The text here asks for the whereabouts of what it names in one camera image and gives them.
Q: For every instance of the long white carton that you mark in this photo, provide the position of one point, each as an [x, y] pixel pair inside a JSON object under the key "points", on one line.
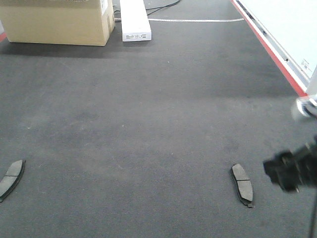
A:
{"points": [[134, 21]]}

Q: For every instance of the grey brake pad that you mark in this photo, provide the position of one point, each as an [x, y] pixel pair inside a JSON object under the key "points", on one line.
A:
{"points": [[243, 185], [11, 178]]}

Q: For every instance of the brown cardboard box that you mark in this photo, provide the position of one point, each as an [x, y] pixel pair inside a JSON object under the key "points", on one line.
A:
{"points": [[62, 22]]}

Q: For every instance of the white panel with metal trim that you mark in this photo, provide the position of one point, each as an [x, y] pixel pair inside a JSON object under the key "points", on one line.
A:
{"points": [[287, 29]]}

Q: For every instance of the person's white sneaker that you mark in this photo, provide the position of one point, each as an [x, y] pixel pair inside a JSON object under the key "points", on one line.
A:
{"points": [[305, 108]]}

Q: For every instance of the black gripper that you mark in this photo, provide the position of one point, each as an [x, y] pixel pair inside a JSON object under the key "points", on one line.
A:
{"points": [[292, 169]]}

